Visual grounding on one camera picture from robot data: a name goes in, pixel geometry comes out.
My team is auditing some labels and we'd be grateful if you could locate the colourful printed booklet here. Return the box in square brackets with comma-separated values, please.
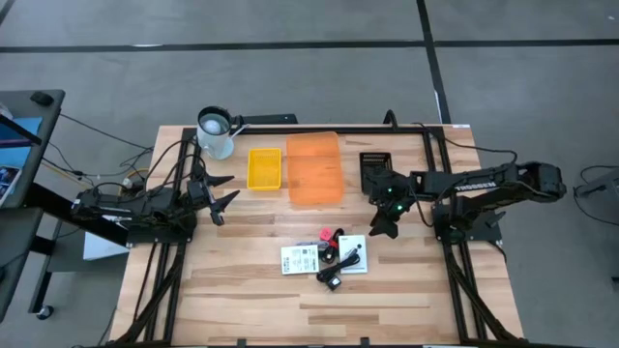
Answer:
[0, 165, 23, 200]

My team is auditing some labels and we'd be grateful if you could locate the black aluminium table frame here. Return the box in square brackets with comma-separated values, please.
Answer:
[113, 124, 521, 348]

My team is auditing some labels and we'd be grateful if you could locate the yellow plastic basket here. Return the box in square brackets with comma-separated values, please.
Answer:
[246, 147, 283, 191]

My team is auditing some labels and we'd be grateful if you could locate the grey side desk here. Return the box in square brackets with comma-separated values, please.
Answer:
[0, 89, 67, 210]

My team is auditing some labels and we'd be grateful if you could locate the black cart frame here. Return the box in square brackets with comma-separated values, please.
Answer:
[18, 183, 132, 320]

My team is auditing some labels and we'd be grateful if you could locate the orange translucent bin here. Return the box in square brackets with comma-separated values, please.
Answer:
[285, 130, 345, 207]

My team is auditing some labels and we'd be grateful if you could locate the black flat bar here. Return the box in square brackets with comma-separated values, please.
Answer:
[240, 113, 299, 126]

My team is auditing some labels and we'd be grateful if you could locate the black floor cable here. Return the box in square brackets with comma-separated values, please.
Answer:
[41, 113, 156, 194]

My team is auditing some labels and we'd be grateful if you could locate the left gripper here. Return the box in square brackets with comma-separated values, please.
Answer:
[186, 162, 242, 227]

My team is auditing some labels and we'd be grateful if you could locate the clear measuring cup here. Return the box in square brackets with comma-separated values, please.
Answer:
[195, 104, 237, 161]

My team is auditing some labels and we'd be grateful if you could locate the right arm black supply cable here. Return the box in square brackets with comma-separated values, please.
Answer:
[383, 108, 518, 168]

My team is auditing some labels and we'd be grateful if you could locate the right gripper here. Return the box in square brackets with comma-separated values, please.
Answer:
[362, 169, 419, 241]

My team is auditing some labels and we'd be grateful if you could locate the black floor stand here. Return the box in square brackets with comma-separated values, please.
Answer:
[573, 165, 619, 227]

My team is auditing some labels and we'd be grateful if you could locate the white box with product picture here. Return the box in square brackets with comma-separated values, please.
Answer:
[338, 234, 369, 276]

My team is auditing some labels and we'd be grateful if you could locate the black plastic basket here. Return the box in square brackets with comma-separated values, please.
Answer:
[358, 151, 394, 181]

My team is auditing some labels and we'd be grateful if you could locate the black and red cable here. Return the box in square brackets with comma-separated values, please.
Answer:
[318, 227, 346, 265]

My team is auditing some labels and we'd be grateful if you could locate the blue sheet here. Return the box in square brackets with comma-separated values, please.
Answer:
[0, 115, 44, 170]

